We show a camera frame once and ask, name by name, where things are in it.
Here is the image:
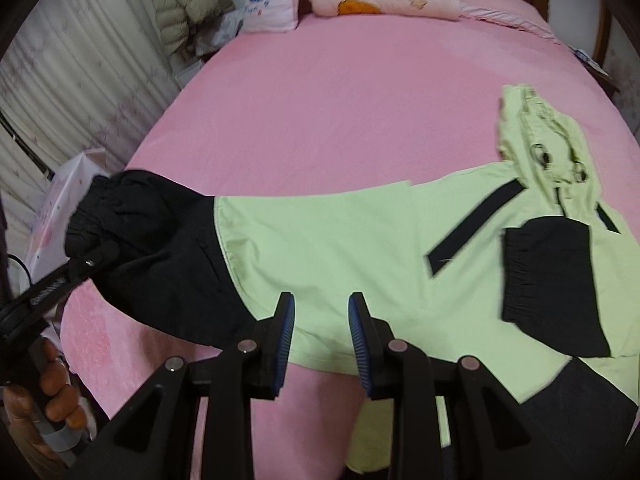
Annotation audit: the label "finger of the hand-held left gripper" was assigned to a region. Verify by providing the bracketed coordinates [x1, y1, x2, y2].
[62, 241, 121, 283]

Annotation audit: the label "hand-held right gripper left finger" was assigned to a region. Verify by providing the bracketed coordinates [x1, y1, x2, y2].
[65, 292, 296, 480]

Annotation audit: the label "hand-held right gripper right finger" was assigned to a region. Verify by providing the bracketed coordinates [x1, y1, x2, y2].
[347, 291, 566, 480]

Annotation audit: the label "green and black jacket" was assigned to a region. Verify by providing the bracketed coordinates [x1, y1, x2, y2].
[64, 82, 640, 480]

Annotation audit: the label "person's left hand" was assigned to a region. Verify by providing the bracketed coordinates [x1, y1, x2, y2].
[0, 337, 91, 480]

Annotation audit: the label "white patterned curtain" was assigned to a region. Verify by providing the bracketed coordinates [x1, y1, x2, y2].
[0, 0, 181, 241]

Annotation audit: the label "pink bed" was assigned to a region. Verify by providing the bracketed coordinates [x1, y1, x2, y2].
[60, 0, 640, 480]

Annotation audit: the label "beige puffer jacket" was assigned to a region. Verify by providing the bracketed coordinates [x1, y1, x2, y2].
[135, 0, 236, 58]

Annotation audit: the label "pink ruffled pillow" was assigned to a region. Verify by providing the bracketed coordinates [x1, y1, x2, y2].
[459, 1, 562, 45]

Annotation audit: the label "white paper sheets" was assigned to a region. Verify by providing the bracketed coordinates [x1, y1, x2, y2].
[570, 45, 611, 78]

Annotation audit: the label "black cable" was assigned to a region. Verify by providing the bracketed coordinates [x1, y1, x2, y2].
[7, 254, 32, 288]

